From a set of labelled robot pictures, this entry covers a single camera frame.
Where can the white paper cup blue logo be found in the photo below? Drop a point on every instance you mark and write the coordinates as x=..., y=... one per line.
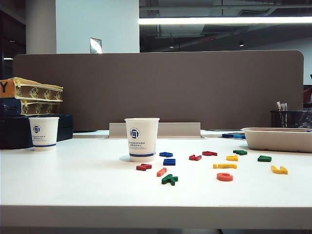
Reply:
x=142, y=141
x=44, y=136

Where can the orange letter C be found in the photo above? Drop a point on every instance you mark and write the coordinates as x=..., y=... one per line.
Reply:
x=224, y=177

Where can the blue rounded letter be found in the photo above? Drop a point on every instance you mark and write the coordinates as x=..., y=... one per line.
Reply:
x=166, y=154

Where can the blue letter E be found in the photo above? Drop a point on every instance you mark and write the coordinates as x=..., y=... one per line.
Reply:
x=169, y=161

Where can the red letter N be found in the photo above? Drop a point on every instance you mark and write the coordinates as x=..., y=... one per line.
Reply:
x=143, y=167

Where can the orange letter I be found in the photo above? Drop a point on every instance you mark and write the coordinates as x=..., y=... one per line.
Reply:
x=161, y=172

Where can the small red letter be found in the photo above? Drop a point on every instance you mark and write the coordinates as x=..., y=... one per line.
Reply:
x=195, y=157

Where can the green letter K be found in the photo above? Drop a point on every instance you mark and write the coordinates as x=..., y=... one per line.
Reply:
x=170, y=180

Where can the flat red letter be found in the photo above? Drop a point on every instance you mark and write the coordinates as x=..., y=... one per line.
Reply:
x=209, y=153

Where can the long yellow letter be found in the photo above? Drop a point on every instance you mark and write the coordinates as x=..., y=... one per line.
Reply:
x=224, y=166

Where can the small yellow letter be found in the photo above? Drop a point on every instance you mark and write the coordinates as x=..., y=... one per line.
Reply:
x=232, y=158

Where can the green curved letter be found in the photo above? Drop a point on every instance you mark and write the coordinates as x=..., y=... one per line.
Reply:
x=240, y=152

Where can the green blocky letter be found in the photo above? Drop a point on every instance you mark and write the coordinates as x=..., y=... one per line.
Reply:
x=264, y=159

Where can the yellow box with letter Y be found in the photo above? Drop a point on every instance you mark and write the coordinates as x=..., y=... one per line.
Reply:
x=36, y=91

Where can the yellow hooked letter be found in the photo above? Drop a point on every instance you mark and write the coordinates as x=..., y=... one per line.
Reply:
x=278, y=170

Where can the brown desk divider panel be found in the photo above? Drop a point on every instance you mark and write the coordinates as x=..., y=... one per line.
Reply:
x=170, y=90

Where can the red ceiling sign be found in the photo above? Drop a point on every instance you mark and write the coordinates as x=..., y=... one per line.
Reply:
x=207, y=40

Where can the round ceiling spotlight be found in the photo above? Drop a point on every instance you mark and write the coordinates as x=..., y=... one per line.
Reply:
x=241, y=44

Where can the long ceiling light strip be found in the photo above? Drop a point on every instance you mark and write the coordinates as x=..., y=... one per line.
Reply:
x=219, y=20

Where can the beige paper pulp tray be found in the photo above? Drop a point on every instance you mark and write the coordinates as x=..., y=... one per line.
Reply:
x=278, y=141

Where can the clear utensils in holder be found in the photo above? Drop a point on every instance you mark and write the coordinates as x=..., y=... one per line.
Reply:
x=282, y=106

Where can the black mesh pen holder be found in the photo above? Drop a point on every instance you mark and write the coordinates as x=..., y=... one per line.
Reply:
x=295, y=119

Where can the black carrying case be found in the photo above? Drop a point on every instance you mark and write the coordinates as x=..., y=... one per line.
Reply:
x=14, y=134

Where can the silver wall sign plate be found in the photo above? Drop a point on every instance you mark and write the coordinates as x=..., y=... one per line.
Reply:
x=95, y=45

